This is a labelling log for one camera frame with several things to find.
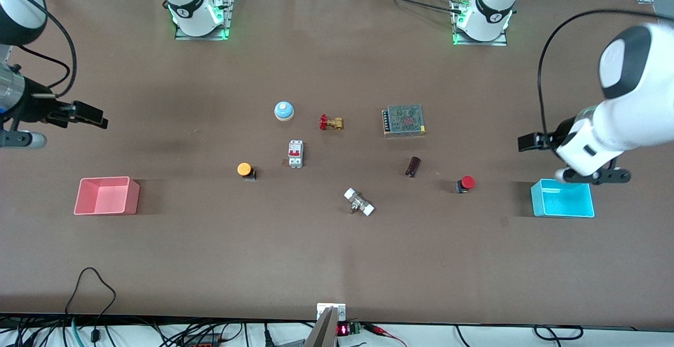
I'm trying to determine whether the black coiled cable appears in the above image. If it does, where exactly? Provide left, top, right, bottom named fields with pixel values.
left=533, top=324, right=584, bottom=342

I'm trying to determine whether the black looped cable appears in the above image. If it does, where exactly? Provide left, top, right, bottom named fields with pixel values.
left=64, top=267, right=117, bottom=347

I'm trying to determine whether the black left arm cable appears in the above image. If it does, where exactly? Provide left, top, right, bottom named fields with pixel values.
left=537, top=8, right=674, bottom=138

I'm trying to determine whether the cyan plastic box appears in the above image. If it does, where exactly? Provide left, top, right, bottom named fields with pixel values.
left=530, top=179, right=596, bottom=219

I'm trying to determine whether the pink plastic box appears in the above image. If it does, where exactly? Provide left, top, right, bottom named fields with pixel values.
left=74, top=176, right=141, bottom=216

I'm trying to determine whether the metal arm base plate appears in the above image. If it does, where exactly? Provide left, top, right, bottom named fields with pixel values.
left=174, top=0, right=236, bottom=41
left=452, top=0, right=508, bottom=47

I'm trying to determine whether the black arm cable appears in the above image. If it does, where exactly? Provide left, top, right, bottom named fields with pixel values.
left=11, top=0, right=78, bottom=98
left=537, top=8, right=674, bottom=138

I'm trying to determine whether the grey camera support bar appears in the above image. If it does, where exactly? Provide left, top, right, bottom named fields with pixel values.
left=304, top=306, right=339, bottom=347

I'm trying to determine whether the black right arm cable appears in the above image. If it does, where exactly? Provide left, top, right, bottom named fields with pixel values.
left=11, top=0, right=78, bottom=98

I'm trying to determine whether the metal fitting with white caps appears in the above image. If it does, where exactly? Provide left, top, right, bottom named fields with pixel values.
left=344, top=187, right=376, bottom=217

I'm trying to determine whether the metal mesh power supply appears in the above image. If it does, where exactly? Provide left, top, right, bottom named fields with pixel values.
left=382, top=104, right=427, bottom=137

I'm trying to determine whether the red clip lead cable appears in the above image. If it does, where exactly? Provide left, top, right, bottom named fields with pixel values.
left=362, top=324, right=407, bottom=347

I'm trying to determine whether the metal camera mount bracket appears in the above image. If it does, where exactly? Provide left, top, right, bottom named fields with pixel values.
left=316, top=302, right=347, bottom=322

